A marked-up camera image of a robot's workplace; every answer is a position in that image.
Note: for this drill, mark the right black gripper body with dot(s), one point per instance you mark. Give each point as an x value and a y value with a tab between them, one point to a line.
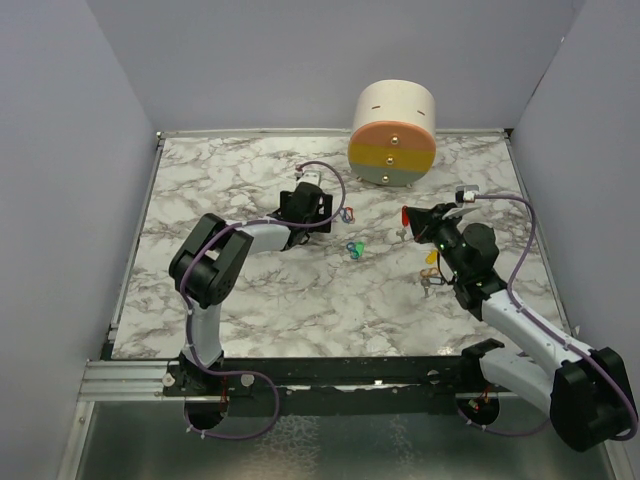
443	232

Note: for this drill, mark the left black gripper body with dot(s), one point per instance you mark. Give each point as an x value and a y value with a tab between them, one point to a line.
325	210

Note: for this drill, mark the red key tag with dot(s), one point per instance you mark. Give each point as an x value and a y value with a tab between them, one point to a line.
402	232

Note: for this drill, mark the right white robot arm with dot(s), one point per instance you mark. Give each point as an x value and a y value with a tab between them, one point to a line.
584	392

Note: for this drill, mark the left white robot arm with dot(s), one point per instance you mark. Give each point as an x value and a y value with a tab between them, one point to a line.
208	263

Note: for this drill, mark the round three-drawer mini cabinet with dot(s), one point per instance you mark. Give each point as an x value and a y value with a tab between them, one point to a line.
393	139

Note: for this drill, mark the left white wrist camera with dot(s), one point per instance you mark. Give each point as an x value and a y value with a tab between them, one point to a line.
309	176

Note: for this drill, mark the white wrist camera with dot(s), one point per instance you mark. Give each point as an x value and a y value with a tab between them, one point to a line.
465	201
309	176

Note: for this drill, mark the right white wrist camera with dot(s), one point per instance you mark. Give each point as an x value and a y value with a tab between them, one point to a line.
465	201

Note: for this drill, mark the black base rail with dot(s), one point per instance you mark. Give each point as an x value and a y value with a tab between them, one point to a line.
327	386

